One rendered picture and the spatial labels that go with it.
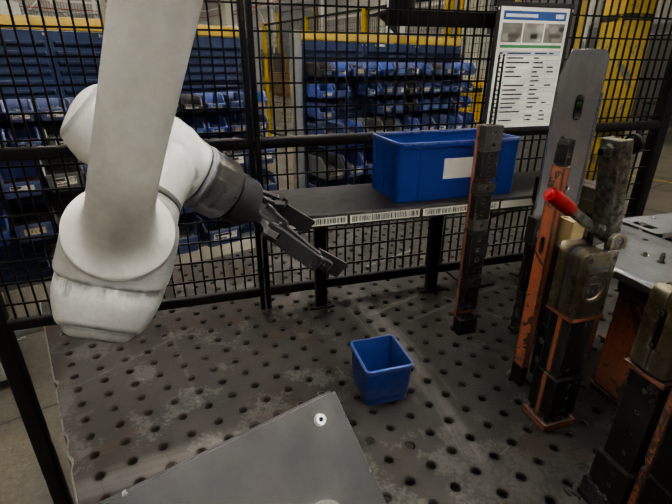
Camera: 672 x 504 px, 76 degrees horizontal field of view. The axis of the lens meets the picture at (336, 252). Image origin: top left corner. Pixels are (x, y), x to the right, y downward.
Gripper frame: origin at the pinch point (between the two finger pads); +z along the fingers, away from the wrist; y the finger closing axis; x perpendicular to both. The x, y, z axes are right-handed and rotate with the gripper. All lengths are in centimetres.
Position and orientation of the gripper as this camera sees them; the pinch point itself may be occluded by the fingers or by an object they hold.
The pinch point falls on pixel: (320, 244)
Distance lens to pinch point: 76.3
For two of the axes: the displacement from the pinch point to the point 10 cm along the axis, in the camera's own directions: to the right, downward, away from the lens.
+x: 6.4, -7.4, -2.1
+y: 4.3, 5.7, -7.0
